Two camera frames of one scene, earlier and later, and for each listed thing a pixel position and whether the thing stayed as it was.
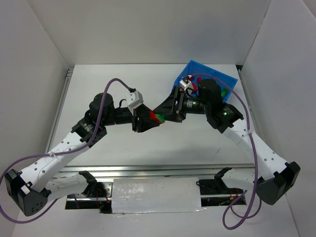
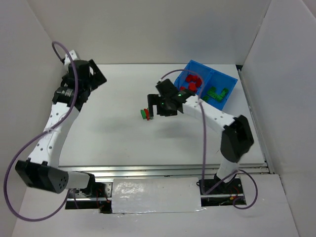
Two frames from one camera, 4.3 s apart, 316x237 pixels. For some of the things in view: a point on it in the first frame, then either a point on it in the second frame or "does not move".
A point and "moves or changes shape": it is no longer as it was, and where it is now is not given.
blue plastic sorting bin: [195, 67] does not move
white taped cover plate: [147, 195] does not move
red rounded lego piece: [194, 86] does not move
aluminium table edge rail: [138, 170] does not move
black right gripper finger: [173, 117] → [152, 99]
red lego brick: [153, 116] moves or changes shape
